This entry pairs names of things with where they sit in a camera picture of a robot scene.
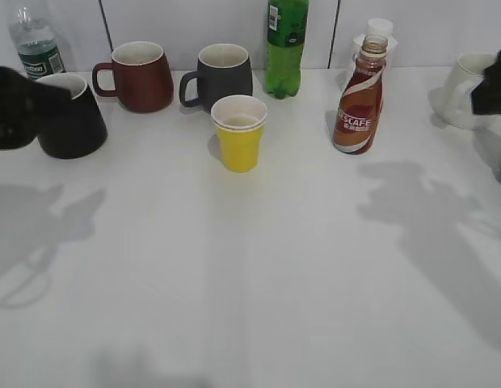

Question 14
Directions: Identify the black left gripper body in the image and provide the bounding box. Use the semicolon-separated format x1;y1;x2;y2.
0;66;72;150

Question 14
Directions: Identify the dark grey ceramic mug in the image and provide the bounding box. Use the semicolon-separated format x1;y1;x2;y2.
179;44;253;111

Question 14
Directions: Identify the yellow paper cup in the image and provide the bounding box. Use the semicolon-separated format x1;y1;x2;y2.
211;95;268;173

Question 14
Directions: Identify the green soda bottle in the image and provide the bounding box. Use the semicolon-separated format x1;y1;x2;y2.
265;1;309;99

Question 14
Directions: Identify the black ceramic mug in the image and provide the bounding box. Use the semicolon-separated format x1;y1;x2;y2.
37;73;107;159

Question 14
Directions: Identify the white ceramic mug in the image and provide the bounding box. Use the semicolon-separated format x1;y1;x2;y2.
434;53;495;130

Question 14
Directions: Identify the brown Nescafe coffee bottle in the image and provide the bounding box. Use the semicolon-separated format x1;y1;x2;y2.
333;35;388;154

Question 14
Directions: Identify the white plastic bottle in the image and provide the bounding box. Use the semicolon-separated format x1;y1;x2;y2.
347;18;398;79

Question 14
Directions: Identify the dark red ceramic mug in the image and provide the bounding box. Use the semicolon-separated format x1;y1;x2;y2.
91;41;174;113

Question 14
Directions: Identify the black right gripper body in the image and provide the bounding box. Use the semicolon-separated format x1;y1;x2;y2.
470;50;501;116

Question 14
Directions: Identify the clear water bottle green label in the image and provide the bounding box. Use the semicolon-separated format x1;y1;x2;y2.
5;1;65;79

